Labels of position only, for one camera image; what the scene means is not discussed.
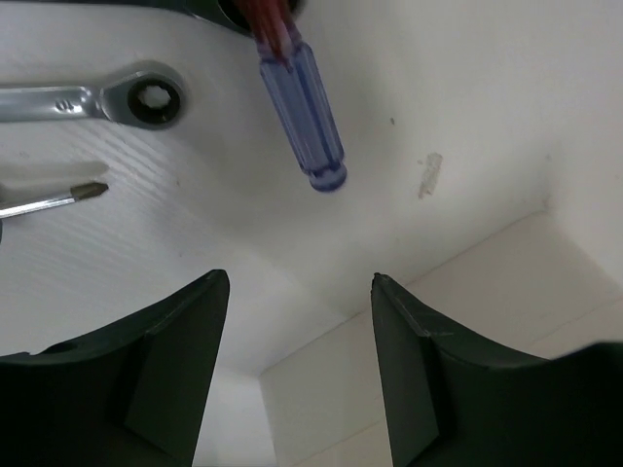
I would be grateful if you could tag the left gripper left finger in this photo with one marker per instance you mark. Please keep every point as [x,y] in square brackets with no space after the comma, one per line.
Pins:
[131,393]

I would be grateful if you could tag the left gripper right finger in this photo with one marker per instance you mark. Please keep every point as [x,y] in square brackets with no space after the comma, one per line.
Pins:
[455,398]

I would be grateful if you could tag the white drawer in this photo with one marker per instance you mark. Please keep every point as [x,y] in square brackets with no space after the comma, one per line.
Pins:
[314,322]

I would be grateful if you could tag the blue red handled screwdriver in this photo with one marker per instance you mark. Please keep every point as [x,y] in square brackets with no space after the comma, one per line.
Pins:
[292,78]

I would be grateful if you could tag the green orange stubby screwdriver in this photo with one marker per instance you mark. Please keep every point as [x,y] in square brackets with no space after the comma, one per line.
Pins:
[11,209]

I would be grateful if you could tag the large silver ratchet wrench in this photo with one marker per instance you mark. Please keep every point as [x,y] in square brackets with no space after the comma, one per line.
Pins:
[147,94]

